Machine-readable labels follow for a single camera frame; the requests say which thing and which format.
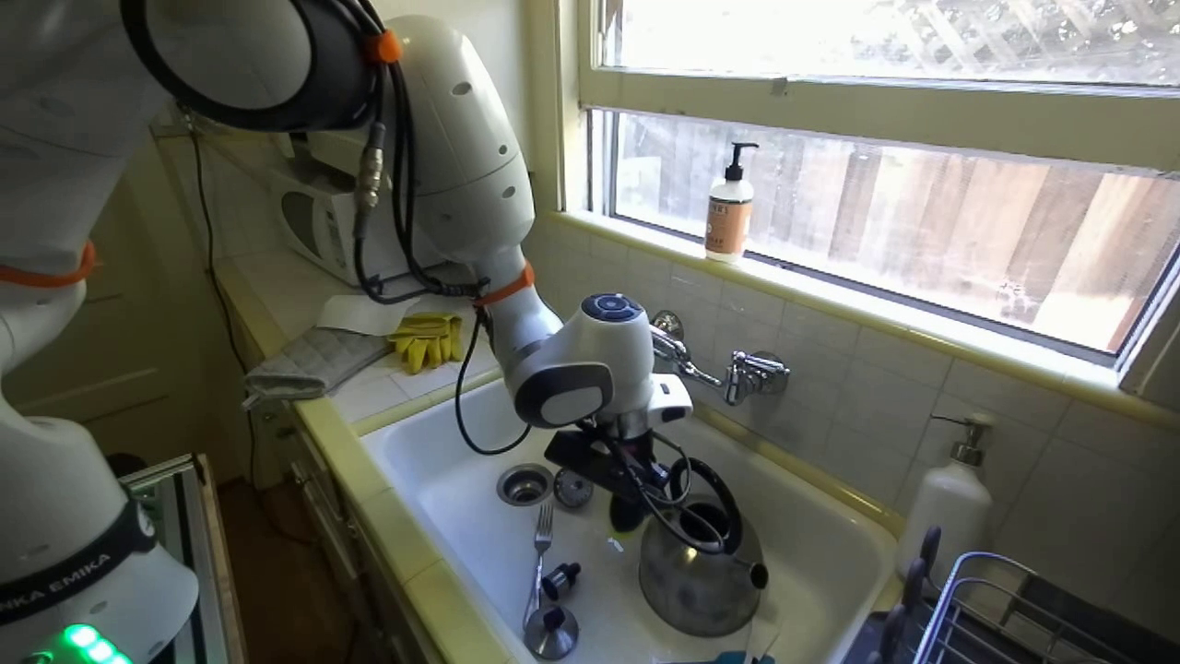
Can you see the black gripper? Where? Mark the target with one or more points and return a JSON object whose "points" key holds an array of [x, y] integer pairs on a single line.
{"points": [[602, 456]]}

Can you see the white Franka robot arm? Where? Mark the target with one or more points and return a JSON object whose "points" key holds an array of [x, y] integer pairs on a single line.
{"points": [[455, 150]]}

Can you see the small black and silver cap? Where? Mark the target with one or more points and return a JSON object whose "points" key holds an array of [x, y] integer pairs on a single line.
{"points": [[562, 581]]}

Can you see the steel sink drain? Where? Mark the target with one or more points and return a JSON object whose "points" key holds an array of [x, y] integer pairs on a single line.
{"points": [[525, 483]]}

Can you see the white ceramic sink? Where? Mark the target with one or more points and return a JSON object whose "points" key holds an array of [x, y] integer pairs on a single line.
{"points": [[479, 539]]}

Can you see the blue plastic utensil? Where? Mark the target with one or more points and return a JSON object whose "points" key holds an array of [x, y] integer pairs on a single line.
{"points": [[741, 659]]}

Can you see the yellow rubber glove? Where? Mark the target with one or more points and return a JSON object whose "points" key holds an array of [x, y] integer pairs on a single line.
{"points": [[430, 341]]}

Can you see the brown label pump soap bottle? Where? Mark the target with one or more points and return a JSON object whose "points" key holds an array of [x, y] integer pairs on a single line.
{"points": [[726, 209]]}

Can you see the white soap dispenser bottle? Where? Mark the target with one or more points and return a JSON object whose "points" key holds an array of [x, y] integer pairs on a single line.
{"points": [[945, 518]]}

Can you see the kitchen window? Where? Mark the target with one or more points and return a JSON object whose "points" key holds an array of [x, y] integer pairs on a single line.
{"points": [[885, 186]]}

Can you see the grey robot stand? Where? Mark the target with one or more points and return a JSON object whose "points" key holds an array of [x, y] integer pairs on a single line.
{"points": [[186, 555]]}

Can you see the chrome wall faucet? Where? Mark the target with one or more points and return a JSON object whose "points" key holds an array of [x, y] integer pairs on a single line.
{"points": [[751, 375]]}

